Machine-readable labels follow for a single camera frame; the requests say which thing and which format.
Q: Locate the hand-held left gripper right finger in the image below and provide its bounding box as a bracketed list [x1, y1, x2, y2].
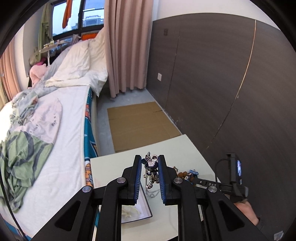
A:
[158, 155, 275, 241]

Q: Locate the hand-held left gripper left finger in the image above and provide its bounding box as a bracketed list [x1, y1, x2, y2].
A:
[30, 155, 142, 241]

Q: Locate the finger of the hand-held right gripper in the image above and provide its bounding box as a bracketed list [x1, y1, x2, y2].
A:
[194, 177, 233, 189]

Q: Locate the chrome bear figure keychain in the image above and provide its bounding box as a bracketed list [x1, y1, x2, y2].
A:
[142, 151, 162, 199]

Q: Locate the black jewelry box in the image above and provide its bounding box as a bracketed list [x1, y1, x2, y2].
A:
[121, 190, 153, 224]

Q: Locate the person's right hand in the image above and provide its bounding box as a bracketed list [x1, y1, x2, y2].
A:
[233, 201, 259, 226]

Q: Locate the white bedside table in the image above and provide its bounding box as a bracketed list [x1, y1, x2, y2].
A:
[90, 134, 221, 241]

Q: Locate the flat cardboard sheet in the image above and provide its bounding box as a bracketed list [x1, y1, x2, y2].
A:
[107, 101, 182, 153]

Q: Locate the white fleece blanket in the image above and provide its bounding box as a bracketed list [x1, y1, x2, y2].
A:
[0, 86, 93, 239]

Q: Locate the white printed garment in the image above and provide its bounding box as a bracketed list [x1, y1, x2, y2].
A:
[11, 97, 63, 144]

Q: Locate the green striped cloth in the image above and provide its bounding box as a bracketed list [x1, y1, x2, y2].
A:
[0, 131, 54, 214]

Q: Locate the large white pillow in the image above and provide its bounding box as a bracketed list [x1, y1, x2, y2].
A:
[45, 42, 90, 87]

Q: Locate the pink curtain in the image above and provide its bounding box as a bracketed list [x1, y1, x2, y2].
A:
[0, 42, 22, 107]
[104, 0, 160, 98]

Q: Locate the blue-grey patterned quilt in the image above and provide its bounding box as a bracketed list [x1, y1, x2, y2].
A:
[10, 46, 72, 123]

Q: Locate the pink plush toy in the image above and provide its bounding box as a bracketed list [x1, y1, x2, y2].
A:
[29, 64, 48, 85]

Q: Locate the green plush toy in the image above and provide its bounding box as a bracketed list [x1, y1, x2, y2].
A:
[29, 46, 43, 66]

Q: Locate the white tray stand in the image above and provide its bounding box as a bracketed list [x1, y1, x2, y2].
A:
[39, 40, 62, 66]

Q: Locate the dark framed window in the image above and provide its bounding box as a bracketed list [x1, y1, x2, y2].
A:
[50, 0, 105, 41]

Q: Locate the green hanging garment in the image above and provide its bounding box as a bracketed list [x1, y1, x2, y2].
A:
[38, 5, 54, 54]

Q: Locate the orange hanging garment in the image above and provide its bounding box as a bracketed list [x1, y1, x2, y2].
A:
[62, 0, 73, 29]

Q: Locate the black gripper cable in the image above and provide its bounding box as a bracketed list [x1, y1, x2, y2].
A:
[215, 158, 229, 183]

